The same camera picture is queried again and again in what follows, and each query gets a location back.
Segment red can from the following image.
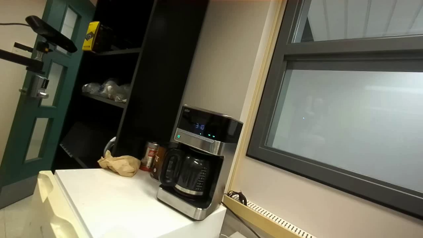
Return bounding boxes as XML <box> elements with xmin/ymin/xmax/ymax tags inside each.
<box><xmin>141</xmin><ymin>142</ymin><xmax>159</xmax><ymax>171</ymax></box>

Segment black shelving unit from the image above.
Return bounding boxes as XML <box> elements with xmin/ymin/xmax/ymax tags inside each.
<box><xmin>53</xmin><ymin>0</ymin><xmax>209</xmax><ymax>169</ymax></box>

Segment silver door handle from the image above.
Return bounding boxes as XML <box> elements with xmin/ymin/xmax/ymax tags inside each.
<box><xmin>20</xmin><ymin>74</ymin><xmax>49</xmax><ymax>99</ymax></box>

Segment glass coffee carafe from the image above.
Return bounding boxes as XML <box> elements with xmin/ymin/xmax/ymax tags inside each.
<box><xmin>161</xmin><ymin>144</ymin><xmax>213</xmax><ymax>197</ymax></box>

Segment crumpled brown paper bag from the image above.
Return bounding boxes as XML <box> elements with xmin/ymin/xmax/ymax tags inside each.
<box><xmin>98</xmin><ymin>151</ymin><xmax>141</xmax><ymax>177</ymax></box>

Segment black cable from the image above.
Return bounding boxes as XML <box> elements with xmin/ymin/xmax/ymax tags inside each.
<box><xmin>227</xmin><ymin>189</ymin><xmax>249</xmax><ymax>206</ymax></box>

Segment white mini fridge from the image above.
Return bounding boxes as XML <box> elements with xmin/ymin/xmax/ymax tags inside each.
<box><xmin>36</xmin><ymin>168</ymin><xmax>227</xmax><ymax>238</ymax></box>

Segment clear plastic items on shelf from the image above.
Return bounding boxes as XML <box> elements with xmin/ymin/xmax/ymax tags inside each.
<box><xmin>83</xmin><ymin>80</ymin><xmax>130</xmax><ymax>103</ymax></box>

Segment yellow box on shelf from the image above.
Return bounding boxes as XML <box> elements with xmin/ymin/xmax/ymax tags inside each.
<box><xmin>83</xmin><ymin>21</ymin><xmax>101</xmax><ymax>52</ymax></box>

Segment green door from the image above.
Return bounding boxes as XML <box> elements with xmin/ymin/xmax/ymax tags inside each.
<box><xmin>0</xmin><ymin>0</ymin><xmax>96</xmax><ymax>192</ymax></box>

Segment black steel coffee maker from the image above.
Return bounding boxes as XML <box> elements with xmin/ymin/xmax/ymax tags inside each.
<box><xmin>158</xmin><ymin>106</ymin><xmax>244</xmax><ymax>221</ymax></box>

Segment beige radiator vent strip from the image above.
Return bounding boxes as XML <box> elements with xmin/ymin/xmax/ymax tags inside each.
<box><xmin>224</xmin><ymin>196</ymin><xmax>316</xmax><ymax>238</ymax></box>

